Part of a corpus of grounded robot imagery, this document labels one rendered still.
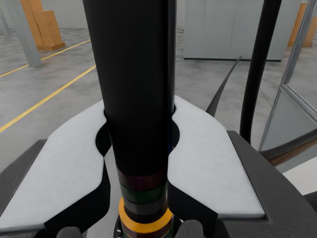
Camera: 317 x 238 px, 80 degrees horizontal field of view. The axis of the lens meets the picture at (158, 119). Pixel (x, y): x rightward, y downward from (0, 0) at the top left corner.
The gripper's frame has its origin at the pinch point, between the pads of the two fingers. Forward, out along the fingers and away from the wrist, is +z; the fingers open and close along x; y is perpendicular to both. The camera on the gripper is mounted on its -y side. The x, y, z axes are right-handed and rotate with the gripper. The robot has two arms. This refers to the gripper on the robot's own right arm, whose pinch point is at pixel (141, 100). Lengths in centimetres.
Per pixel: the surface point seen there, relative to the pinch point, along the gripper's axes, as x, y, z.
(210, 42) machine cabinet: 158, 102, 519
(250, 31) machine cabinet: 250, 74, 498
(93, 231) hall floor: -51, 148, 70
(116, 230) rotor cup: -6.7, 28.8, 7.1
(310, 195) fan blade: 18.0, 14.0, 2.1
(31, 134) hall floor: -167, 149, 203
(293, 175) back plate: 31.9, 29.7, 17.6
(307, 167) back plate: 34.0, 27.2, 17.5
